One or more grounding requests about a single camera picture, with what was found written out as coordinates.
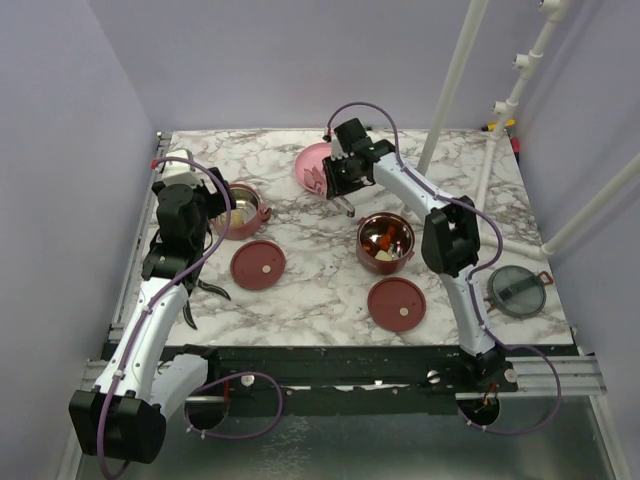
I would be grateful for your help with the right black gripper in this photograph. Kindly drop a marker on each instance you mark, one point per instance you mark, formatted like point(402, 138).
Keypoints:
point(334, 186)

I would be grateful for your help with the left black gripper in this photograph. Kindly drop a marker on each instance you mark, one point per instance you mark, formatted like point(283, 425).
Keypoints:
point(217, 200)

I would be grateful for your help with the white steamed bun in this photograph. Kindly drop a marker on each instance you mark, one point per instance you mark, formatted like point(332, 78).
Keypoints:
point(237, 218)

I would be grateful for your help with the pink food tongs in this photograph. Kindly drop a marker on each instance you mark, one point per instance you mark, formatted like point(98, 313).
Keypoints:
point(315, 181)

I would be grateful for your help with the pink food plate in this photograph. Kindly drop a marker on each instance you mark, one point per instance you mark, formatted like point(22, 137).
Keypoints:
point(311, 156)

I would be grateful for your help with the dark red steel lunch pot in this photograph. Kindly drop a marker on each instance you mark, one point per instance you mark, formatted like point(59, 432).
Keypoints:
point(371, 228)

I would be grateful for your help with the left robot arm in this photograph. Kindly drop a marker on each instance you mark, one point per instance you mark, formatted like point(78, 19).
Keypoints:
point(124, 415)

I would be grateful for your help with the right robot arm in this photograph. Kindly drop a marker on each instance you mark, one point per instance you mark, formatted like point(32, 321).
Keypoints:
point(450, 239)

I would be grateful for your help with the pink steel lunch pot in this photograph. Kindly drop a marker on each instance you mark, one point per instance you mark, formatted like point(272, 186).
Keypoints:
point(255, 212)

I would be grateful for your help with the dark pink round lid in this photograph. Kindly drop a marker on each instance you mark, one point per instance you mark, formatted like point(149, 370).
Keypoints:
point(258, 265)

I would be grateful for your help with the red braised meat piece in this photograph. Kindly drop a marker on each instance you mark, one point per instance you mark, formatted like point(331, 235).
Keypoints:
point(386, 241)

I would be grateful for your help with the black pliers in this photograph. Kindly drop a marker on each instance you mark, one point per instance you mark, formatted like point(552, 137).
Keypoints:
point(204, 292)

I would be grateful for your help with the transparent grey pot lid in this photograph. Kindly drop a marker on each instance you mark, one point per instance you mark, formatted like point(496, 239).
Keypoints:
point(517, 291)

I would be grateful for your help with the aluminium table edge rail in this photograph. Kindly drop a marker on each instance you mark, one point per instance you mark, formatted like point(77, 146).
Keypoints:
point(133, 258)

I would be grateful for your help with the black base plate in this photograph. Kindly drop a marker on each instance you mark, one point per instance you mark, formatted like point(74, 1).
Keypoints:
point(340, 381)

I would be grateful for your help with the white pipe frame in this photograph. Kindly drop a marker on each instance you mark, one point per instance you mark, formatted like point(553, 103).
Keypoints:
point(526, 65)

